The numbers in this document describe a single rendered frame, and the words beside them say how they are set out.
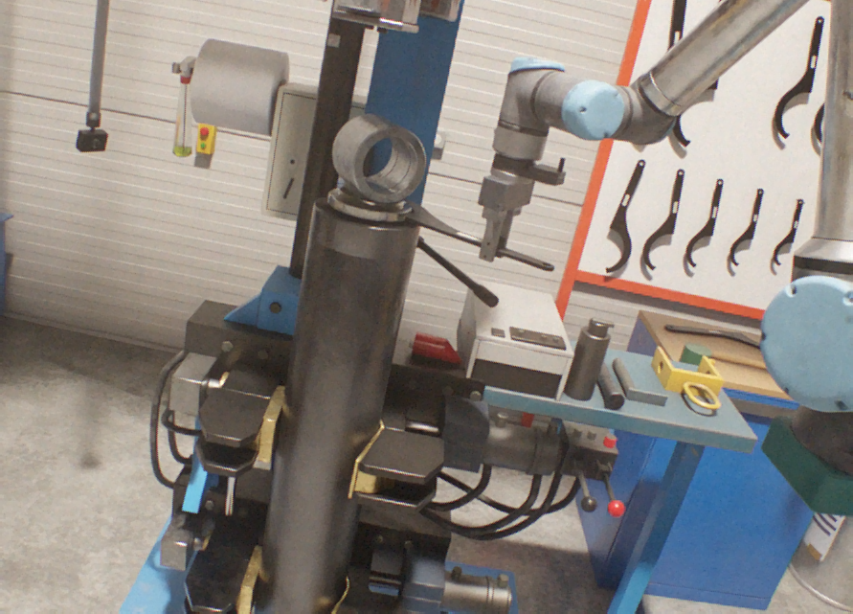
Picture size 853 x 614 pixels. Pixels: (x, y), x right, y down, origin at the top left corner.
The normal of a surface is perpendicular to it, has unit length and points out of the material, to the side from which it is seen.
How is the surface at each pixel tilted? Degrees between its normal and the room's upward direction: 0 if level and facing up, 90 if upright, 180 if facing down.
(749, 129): 90
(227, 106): 109
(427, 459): 0
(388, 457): 0
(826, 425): 70
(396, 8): 90
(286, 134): 90
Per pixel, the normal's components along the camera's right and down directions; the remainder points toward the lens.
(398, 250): 0.65, 0.39
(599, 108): 0.44, 0.40
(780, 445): -0.98, -0.17
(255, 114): -0.11, 0.72
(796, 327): -0.84, 0.11
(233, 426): 0.20, -0.92
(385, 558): -0.03, 0.35
